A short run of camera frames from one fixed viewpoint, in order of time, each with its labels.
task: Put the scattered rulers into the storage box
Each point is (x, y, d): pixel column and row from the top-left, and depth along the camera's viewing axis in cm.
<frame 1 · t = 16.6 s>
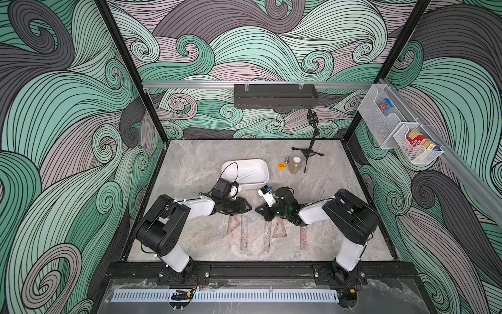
left hand: (249, 207, 88), fingers open
right hand: (258, 208, 92), fingers closed
white plastic storage box: (229, 170, 106), point 2 cm above the table
clear straight ruler: (248, 174, 106), on the table
black tripod stand: (313, 121, 91), point 30 cm above the table
yellow round lid: (281, 166, 109), on the table
small brass bell: (287, 160, 110), point 3 cm above the table
clear jar with liquid: (295, 165, 100), point 8 cm above the table
pink triangle ruler left: (233, 224, 89), on the table
pink straight ruler left: (244, 233, 85), on the table
clear stencil ruler: (267, 236, 85), on the table
pink triangle ruler right: (280, 230, 87), on the table
pink straight ruler right: (303, 238, 84), on the table
clear protractor: (252, 216, 91), on the table

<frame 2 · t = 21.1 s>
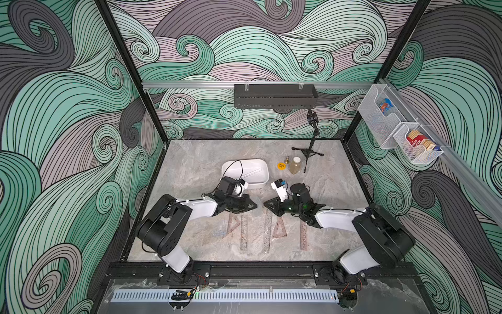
left hand: (257, 204, 85), fingers closed
right hand: (266, 203, 87), fingers closed
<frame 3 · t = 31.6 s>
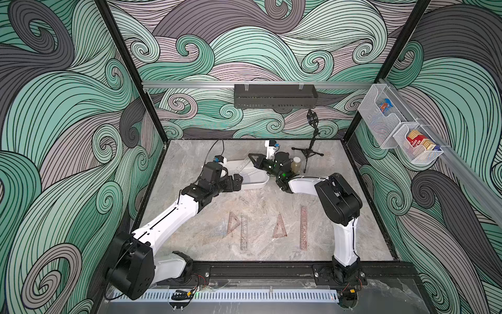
left hand: (234, 176, 82), fingers open
right hand: (250, 153, 92), fingers closed
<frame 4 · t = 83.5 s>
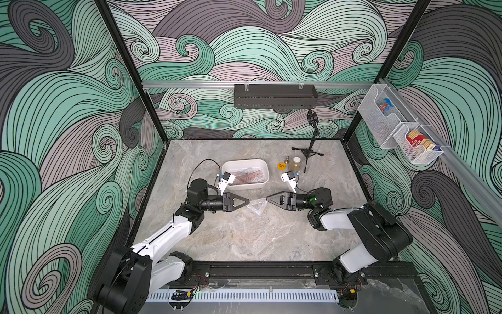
left hand: (248, 202, 70), fingers closed
right hand: (267, 199, 72), fingers closed
